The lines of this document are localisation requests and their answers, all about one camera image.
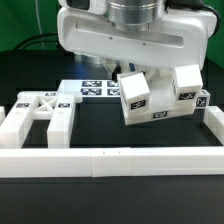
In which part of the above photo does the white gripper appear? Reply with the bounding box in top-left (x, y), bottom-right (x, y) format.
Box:
top-left (57, 8), bottom-right (217, 86)

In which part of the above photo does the white chair seat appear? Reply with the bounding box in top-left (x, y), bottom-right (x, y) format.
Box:
top-left (121, 74), bottom-right (196, 125)

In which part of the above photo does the white chair back frame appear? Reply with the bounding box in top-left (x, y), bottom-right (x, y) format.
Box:
top-left (0, 91), bottom-right (82, 149)

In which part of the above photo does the white tagged cube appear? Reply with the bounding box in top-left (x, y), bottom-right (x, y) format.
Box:
top-left (196, 89), bottom-right (210, 109)

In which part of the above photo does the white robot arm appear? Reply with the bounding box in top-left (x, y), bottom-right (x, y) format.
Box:
top-left (57, 0), bottom-right (220, 69)

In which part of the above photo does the white left fence stub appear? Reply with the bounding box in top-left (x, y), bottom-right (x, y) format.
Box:
top-left (0, 106), bottom-right (5, 125)

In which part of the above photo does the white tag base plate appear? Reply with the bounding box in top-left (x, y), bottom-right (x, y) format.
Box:
top-left (58, 80), bottom-right (120, 98)

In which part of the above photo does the white right fence wall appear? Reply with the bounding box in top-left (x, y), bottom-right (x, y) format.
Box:
top-left (204, 106), bottom-right (224, 146)

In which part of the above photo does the white fence wall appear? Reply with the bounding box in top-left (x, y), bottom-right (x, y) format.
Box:
top-left (204, 106), bottom-right (224, 146)
top-left (0, 147), bottom-right (224, 178)

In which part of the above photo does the black cable bundle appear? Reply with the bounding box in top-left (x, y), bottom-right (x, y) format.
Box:
top-left (13, 31), bottom-right (61, 52)

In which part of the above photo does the white front fence wall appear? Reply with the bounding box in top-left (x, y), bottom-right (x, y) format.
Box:
top-left (0, 147), bottom-right (224, 178)

